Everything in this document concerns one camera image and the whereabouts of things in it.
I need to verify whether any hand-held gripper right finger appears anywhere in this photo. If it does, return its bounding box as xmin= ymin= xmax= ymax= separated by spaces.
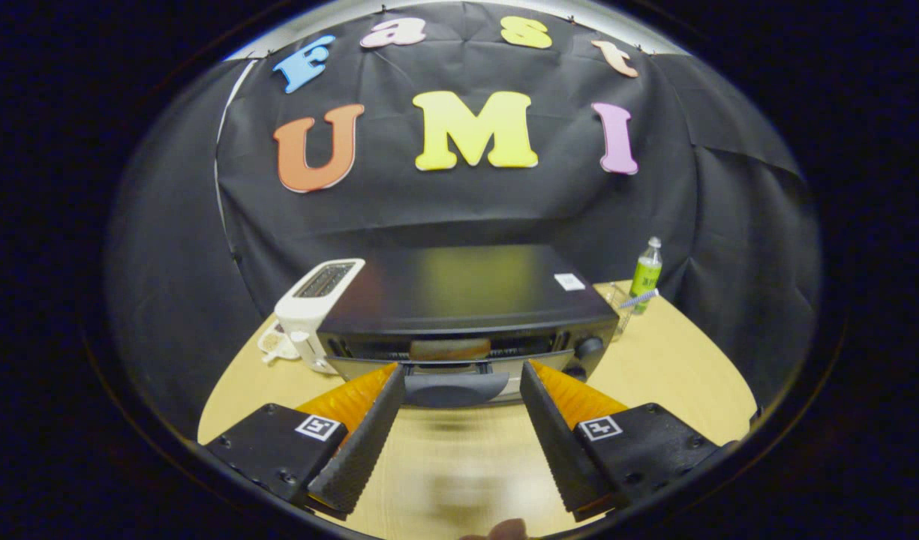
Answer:
xmin=519 ymin=360 xmax=730 ymax=522

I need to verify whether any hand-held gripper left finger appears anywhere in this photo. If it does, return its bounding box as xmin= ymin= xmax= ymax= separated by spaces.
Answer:
xmin=204 ymin=363 xmax=406 ymax=515

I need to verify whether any toast sandwich with lettuce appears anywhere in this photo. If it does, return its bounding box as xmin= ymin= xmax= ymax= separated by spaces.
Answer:
xmin=409 ymin=338 xmax=492 ymax=362

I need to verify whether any black toaster oven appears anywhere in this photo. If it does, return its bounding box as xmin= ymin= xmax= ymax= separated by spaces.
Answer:
xmin=315 ymin=244 xmax=621 ymax=410

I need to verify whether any white slot toaster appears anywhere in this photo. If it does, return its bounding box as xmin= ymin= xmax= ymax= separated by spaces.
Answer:
xmin=274 ymin=258 xmax=367 ymax=375

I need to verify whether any clear glass cup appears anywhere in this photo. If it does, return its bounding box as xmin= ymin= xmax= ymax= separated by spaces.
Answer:
xmin=603 ymin=281 xmax=641 ymax=335

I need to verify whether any green label plastic bottle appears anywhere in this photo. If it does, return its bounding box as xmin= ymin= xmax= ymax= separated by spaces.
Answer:
xmin=629 ymin=237 xmax=663 ymax=315

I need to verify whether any black backdrop cloth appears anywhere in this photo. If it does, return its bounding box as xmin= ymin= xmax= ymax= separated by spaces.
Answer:
xmin=105 ymin=0 xmax=821 ymax=436

